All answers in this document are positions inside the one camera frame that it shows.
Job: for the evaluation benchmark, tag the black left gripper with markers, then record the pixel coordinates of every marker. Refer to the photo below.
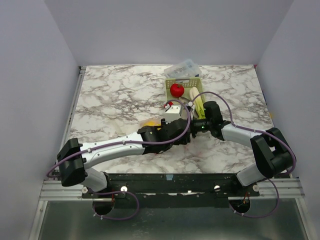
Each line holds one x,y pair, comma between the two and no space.
182,142

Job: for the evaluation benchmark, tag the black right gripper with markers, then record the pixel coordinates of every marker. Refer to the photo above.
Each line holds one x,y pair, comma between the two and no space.
194,128

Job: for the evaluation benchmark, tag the green fake vegetable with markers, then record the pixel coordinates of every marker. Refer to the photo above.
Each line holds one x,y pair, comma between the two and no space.
198,103

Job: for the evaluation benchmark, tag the red fake apple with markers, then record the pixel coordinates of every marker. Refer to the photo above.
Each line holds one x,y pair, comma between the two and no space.
177,90

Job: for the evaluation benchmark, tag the grey fake fish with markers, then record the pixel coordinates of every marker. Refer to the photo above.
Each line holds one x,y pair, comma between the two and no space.
186,101

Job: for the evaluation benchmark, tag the clear zip top bag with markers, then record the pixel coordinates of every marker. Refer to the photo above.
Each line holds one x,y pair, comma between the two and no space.
148,127

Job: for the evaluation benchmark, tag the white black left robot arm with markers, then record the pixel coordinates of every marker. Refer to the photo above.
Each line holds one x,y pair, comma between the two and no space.
77,160

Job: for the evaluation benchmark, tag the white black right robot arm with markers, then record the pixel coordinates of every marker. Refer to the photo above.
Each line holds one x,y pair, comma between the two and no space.
270,149

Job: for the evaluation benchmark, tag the yellow fake pepper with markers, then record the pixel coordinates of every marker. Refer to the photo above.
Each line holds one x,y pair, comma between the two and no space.
151,123

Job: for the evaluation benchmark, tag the clear plastic organizer box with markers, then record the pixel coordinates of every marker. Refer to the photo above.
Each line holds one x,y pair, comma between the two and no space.
185,69

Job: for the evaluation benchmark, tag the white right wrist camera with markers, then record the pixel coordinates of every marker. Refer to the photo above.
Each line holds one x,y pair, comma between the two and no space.
191,109

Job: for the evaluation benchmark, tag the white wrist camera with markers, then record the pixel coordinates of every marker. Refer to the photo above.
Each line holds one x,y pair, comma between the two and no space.
172,112
191,109

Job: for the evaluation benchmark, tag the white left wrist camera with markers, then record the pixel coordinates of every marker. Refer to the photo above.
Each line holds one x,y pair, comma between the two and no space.
172,112

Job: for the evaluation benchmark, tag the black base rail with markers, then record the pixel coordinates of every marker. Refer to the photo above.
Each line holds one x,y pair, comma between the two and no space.
177,190

